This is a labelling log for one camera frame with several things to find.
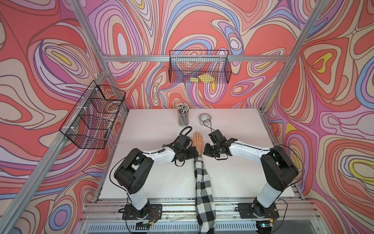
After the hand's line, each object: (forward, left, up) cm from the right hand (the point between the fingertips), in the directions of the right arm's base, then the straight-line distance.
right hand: (204, 156), depth 91 cm
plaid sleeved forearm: (-25, +3, +3) cm, 26 cm away
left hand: (+1, +6, 0) cm, 6 cm away
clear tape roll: (+34, -4, -3) cm, 34 cm away
